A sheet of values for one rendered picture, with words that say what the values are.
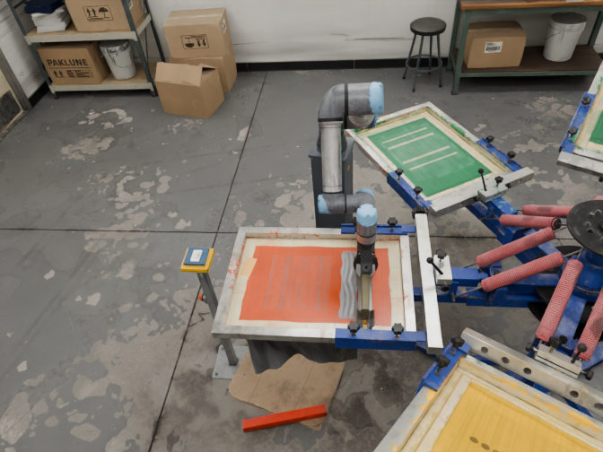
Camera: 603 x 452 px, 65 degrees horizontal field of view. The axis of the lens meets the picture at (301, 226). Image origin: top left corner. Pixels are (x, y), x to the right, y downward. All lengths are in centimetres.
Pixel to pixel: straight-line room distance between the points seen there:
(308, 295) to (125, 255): 208
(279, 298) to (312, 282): 16
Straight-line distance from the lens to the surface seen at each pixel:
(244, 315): 199
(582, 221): 196
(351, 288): 202
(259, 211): 381
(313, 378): 286
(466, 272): 202
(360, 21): 545
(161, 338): 323
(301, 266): 211
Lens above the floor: 256
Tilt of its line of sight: 45 degrees down
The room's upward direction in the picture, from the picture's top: 6 degrees counter-clockwise
